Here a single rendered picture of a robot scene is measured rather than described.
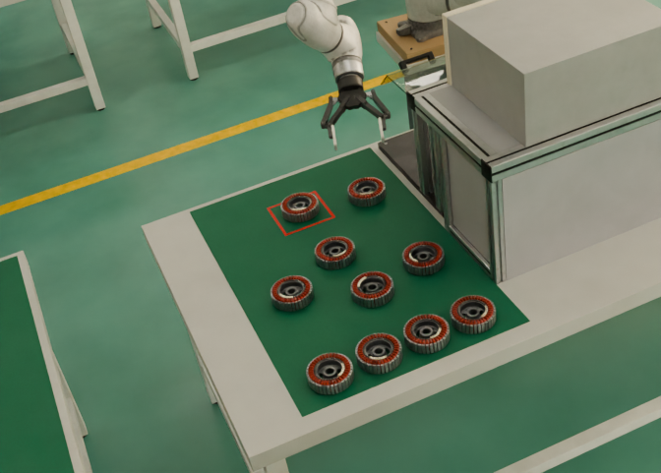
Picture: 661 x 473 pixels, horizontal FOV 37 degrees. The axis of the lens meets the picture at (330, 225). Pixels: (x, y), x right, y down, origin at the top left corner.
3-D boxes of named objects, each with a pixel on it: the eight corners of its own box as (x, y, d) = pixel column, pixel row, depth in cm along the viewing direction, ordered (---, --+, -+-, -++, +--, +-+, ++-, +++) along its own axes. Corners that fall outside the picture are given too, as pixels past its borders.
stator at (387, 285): (401, 286, 257) (400, 275, 254) (382, 313, 249) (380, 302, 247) (365, 275, 262) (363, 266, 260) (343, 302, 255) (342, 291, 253)
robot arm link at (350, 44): (342, 78, 296) (316, 61, 286) (336, 35, 302) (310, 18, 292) (372, 63, 290) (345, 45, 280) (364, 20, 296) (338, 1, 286)
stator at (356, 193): (346, 189, 295) (345, 179, 293) (384, 183, 295) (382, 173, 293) (350, 210, 286) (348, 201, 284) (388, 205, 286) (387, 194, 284)
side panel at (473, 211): (445, 228, 274) (436, 132, 254) (453, 225, 274) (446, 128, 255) (496, 284, 252) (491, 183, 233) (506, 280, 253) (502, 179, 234)
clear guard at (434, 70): (380, 85, 291) (378, 67, 287) (451, 60, 296) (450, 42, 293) (431, 133, 266) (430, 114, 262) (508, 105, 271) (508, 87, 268)
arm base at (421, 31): (387, 29, 367) (386, 15, 364) (439, 12, 373) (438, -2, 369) (409, 46, 353) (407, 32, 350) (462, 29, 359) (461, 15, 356)
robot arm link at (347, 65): (332, 75, 293) (335, 91, 291) (330, 58, 285) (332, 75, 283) (363, 70, 293) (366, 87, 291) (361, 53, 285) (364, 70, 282)
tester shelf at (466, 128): (407, 105, 267) (406, 90, 264) (618, 31, 282) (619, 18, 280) (491, 183, 233) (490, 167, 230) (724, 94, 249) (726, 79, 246)
